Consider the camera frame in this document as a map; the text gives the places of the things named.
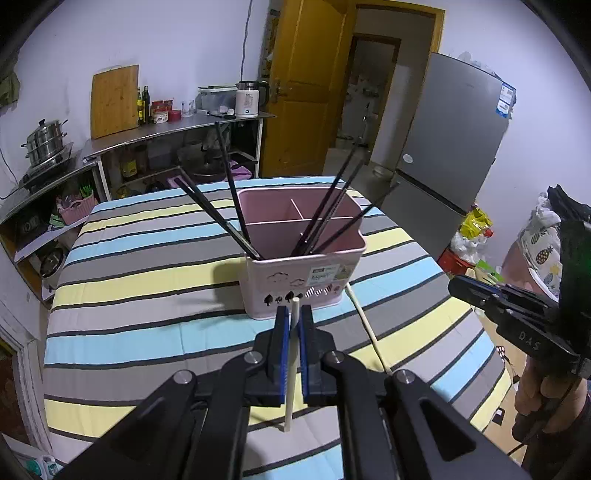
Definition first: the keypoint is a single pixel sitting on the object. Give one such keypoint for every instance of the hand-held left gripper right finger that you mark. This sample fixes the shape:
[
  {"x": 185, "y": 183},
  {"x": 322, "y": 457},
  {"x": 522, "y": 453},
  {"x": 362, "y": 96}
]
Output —
[{"x": 304, "y": 350}]

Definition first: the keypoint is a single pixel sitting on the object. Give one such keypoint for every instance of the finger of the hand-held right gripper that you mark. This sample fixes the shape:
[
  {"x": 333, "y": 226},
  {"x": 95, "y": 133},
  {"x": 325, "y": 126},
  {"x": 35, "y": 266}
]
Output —
[{"x": 526, "y": 330}]

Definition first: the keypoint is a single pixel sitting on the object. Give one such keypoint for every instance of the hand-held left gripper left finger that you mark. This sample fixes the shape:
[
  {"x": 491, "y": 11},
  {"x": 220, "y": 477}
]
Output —
[{"x": 283, "y": 350}]

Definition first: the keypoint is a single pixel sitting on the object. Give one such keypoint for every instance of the light wooden chopstick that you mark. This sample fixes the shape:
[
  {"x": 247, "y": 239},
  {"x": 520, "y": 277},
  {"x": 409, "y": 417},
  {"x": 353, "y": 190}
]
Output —
[
  {"x": 290, "y": 406},
  {"x": 369, "y": 330}
]

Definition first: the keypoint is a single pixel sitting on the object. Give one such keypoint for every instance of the pink plastic utensil holder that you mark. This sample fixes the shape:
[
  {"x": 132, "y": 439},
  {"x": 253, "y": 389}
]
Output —
[{"x": 295, "y": 286}]

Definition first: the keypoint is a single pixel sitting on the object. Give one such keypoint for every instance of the person's right hand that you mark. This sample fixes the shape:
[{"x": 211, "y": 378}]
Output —
[{"x": 531, "y": 397}]

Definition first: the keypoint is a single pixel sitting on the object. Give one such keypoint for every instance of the pineapple print cloth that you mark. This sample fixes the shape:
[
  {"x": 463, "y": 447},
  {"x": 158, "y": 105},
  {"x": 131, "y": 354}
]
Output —
[{"x": 538, "y": 249}]

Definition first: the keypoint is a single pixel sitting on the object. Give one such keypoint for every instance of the red crate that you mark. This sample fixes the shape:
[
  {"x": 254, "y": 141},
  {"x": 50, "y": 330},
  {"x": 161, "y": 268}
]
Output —
[{"x": 455, "y": 265}]

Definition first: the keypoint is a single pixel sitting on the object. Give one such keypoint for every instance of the yellow snack bag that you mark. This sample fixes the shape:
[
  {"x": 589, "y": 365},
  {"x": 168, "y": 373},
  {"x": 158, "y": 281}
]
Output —
[{"x": 475, "y": 224}]

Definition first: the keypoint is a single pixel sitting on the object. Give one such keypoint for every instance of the striped tablecloth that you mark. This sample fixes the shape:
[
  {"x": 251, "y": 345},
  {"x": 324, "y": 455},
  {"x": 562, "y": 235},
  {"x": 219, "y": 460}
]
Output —
[{"x": 138, "y": 295}]

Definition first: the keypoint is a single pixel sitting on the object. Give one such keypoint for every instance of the grey refrigerator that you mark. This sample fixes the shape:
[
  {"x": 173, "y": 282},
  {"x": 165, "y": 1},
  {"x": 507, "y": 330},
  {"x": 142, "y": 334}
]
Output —
[{"x": 443, "y": 152}]

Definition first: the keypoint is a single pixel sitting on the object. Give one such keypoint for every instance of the purple cloth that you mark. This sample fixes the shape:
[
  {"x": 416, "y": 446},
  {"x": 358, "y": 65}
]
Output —
[{"x": 240, "y": 170}]

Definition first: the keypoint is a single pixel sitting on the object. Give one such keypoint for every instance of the pink basket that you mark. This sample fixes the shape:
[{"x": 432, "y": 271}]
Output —
[{"x": 76, "y": 210}]

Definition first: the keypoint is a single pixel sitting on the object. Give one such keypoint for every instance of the white electric kettle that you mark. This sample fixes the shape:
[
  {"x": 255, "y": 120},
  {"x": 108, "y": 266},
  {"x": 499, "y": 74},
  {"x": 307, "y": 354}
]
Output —
[{"x": 247, "y": 99}]

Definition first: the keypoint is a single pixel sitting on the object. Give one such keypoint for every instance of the steel counter shelf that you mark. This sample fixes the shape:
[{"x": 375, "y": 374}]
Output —
[{"x": 138, "y": 138}]

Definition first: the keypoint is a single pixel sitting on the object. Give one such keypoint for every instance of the clear storage box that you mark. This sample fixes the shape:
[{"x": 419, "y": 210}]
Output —
[{"x": 214, "y": 99}]

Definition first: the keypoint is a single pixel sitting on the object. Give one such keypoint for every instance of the red lidded jar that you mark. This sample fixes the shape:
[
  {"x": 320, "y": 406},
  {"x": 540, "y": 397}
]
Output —
[{"x": 160, "y": 113}]

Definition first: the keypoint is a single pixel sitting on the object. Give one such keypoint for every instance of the yellow oil bottle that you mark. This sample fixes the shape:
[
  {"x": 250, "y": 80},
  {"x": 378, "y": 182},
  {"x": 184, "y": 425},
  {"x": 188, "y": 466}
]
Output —
[{"x": 139, "y": 108}]

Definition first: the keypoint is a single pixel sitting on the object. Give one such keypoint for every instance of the dark oil bottle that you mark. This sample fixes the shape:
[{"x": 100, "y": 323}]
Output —
[{"x": 146, "y": 104}]

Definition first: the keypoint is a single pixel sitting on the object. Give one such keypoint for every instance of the induction cooker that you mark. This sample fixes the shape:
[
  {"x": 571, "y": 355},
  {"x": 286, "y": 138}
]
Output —
[{"x": 46, "y": 168}]

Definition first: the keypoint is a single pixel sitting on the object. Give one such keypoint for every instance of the wooden cutting board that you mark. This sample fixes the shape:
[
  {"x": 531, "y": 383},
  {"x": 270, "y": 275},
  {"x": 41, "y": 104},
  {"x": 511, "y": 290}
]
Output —
[{"x": 114, "y": 101}]

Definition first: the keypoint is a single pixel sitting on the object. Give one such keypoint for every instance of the steel steamer pot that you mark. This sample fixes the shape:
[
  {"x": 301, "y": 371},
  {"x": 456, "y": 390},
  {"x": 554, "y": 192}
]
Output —
[{"x": 44, "y": 143}]

